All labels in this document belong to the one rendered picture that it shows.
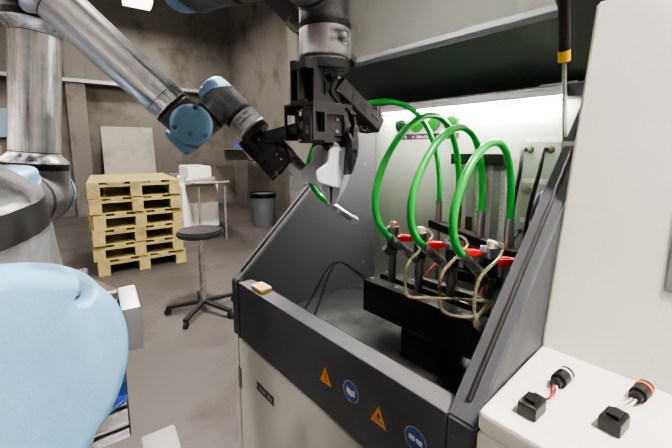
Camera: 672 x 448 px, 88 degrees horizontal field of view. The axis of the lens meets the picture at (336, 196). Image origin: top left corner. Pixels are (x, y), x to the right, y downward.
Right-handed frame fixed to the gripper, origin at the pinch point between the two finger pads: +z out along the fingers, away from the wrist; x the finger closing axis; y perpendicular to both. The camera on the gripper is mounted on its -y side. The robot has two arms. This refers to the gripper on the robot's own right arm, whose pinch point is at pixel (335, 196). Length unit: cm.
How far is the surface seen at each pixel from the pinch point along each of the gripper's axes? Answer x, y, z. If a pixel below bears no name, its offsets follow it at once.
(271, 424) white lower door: -27, -3, 60
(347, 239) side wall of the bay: -43, -43, 23
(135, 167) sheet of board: -749, -126, 30
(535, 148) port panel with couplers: 9, -57, -8
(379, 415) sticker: 7.4, -2.9, 35.4
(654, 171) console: 33.8, -32.0, -4.2
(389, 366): 7.5, -5.0, 27.7
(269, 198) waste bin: -461, -261, 74
